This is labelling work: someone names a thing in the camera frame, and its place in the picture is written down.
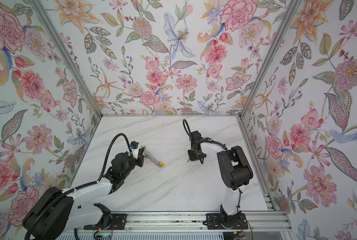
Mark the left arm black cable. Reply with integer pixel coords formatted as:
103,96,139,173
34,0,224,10
96,132,132,184

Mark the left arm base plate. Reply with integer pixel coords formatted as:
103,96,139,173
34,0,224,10
83,214,127,231

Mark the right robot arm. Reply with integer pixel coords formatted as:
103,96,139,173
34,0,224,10
185,130,253,225

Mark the metal keyring disc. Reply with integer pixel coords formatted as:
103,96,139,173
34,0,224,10
142,146,162,168

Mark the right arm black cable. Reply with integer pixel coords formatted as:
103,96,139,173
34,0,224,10
182,119,194,143

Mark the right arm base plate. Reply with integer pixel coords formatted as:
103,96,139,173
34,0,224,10
202,212,249,230

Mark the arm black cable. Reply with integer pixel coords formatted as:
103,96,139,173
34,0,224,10
182,119,194,143
96,132,132,184

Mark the aluminium front rail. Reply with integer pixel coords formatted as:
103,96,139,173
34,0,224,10
57,211,295,240

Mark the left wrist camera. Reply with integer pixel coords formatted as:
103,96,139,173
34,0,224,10
130,141,139,160

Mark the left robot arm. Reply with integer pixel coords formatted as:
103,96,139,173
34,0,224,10
22,147,145,240

